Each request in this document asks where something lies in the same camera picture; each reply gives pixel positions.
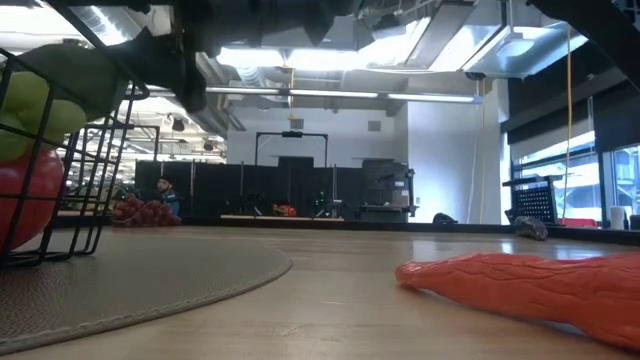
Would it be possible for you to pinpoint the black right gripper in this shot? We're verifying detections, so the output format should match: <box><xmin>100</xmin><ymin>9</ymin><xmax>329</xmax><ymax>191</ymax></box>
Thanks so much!
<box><xmin>107</xmin><ymin>0</ymin><xmax>361</xmax><ymax>114</ymax></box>

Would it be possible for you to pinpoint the dark green avocado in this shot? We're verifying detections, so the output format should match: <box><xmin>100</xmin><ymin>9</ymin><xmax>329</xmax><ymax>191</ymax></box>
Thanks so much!
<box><xmin>19</xmin><ymin>42</ymin><xmax>129</xmax><ymax>121</ymax></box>

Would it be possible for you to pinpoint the red grape bunch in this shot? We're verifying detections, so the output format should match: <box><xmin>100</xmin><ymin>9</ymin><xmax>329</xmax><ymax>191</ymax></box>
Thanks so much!
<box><xmin>110</xmin><ymin>193</ymin><xmax>184</xmax><ymax>229</ymax></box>

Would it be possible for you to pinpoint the green grape bunch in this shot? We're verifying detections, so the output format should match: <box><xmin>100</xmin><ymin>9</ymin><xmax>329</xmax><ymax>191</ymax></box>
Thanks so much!
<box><xmin>0</xmin><ymin>69</ymin><xmax>89</xmax><ymax>162</ymax></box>

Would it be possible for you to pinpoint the red apple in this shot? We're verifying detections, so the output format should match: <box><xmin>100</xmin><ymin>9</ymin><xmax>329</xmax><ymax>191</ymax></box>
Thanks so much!
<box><xmin>0</xmin><ymin>147</ymin><xmax>65</xmax><ymax>251</ymax></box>

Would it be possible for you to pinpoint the orange carrot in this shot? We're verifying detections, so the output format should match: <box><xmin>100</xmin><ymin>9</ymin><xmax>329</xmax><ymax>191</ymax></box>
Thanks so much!
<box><xmin>394</xmin><ymin>251</ymin><xmax>640</xmax><ymax>351</ymax></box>

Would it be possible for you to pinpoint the person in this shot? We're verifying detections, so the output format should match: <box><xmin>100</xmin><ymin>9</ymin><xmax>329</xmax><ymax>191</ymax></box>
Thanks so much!
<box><xmin>155</xmin><ymin>175</ymin><xmax>182</xmax><ymax>217</ymax></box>

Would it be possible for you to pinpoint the background wooden table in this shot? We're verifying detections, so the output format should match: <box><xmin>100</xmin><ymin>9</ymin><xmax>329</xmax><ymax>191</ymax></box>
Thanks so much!
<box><xmin>219</xmin><ymin>213</ymin><xmax>345</xmax><ymax>222</ymax></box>

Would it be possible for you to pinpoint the round grey placemat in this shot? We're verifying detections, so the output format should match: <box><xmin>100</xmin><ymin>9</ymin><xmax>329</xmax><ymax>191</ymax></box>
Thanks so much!
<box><xmin>0</xmin><ymin>230</ymin><xmax>294</xmax><ymax>355</ymax></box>

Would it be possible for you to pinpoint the black equipment cabinet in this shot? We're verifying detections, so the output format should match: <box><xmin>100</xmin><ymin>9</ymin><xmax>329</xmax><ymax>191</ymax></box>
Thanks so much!
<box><xmin>360</xmin><ymin>158</ymin><xmax>416</xmax><ymax>224</ymax></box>

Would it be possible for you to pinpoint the long ceiling light tube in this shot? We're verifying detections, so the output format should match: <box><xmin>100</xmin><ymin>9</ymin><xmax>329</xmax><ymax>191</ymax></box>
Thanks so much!
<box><xmin>204</xmin><ymin>84</ymin><xmax>484</xmax><ymax>105</ymax></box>

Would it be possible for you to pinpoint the black perforated cart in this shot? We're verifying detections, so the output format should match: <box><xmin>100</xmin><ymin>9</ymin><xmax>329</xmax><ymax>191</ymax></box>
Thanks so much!
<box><xmin>502</xmin><ymin>174</ymin><xmax>564</xmax><ymax>224</ymax></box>

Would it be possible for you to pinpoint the red box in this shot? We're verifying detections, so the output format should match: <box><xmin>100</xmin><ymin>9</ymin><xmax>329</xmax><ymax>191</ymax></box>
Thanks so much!
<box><xmin>557</xmin><ymin>217</ymin><xmax>601</xmax><ymax>229</ymax></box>

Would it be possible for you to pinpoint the black wire basket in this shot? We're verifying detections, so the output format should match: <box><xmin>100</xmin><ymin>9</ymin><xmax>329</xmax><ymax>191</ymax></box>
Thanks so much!
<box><xmin>0</xmin><ymin>0</ymin><xmax>151</xmax><ymax>269</ymax></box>

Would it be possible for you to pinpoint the black background rig frame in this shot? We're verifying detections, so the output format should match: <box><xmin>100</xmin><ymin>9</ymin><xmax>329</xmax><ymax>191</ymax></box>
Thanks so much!
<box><xmin>254</xmin><ymin>130</ymin><xmax>330</xmax><ymax>169</ymax></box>
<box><xmin>113</xmin><ymin>123</ymin><xmax>161</xmax><ymax>162</ymax></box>

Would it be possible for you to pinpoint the black partition wall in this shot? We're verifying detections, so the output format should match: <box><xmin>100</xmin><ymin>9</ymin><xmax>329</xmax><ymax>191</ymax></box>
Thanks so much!
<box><xmin>134</xmin><ymin>159</ymin><xmax>366</xmax><ymax>221</ymax></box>

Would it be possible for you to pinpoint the black metal table frame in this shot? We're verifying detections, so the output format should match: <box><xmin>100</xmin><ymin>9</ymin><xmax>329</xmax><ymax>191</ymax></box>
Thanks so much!
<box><xmin>49</xmin><ymin>214</ymin><xmax>640</xmax><ymax>247</ymax></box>

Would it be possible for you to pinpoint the silver air duct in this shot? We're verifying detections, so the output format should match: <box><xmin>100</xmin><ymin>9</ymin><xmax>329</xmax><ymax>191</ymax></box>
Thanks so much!
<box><xmin>404</xmin><ymin>0</ymin><xmax>591</xmax><ymax>80</ymax></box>

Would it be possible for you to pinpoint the yellow hanging cord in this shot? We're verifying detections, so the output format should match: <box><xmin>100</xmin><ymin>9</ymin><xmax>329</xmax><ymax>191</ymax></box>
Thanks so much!
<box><xmin>562</xmin><ymin>27</ymin><xmax>575</xmax><ymax>219</ymax></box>

